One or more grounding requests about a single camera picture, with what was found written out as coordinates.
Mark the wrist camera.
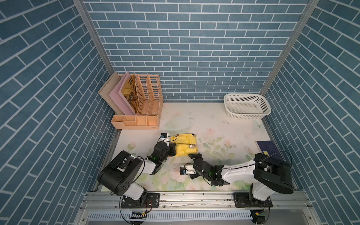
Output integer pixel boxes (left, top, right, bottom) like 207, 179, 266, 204
158, 133, 170, 143
180, 165, 198, 180

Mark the aluminium corner post left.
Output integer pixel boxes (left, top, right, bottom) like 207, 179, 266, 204
73, 0, 115, 75

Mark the yellow cartoon pillowcase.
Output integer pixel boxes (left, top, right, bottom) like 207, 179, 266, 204
171, 133, 198, 157

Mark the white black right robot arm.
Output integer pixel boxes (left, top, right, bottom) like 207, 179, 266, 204
180, 153, 294, 207

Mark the dark blue book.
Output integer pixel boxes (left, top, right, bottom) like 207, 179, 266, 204
256, 140, 282, 159

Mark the yellow black patterned book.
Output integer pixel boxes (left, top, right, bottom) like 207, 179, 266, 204
121, 75, 139, 114

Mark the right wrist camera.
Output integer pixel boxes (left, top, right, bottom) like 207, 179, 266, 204
180, 165, 198, 180

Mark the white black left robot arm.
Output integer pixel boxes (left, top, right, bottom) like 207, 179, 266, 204
97, 141, 176, 208

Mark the beige board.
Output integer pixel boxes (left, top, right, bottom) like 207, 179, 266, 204
98, 72, 124, 115

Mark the aluminium corner post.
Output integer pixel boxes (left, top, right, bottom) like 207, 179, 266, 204
259, 0, 320, 96
73, 0, 115, 75

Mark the pink board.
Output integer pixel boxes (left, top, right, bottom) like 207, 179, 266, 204
109, 72, 136, 115

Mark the green circuit board left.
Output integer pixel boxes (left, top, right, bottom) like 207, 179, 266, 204
129, 212, 148, 220

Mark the green circuit board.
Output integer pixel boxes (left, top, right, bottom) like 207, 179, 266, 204
252, 211, 268, 218
129, 212, 148, 220

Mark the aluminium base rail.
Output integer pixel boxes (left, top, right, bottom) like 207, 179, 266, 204
74, 190, 321, 225

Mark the orange plastic file organizer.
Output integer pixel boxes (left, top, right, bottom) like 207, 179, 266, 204
111, 75, 163, 130

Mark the white perforated plastic basket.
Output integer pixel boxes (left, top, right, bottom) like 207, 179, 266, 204
223, 93, 272, 120

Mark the green circuit board right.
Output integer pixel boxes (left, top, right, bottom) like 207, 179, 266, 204
252, 211, 268, 218

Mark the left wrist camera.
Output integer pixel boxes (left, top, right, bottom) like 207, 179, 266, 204
158, 133, 170, 143

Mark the aluminium corner post right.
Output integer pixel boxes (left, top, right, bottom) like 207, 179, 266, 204
259, 0, 320, 96

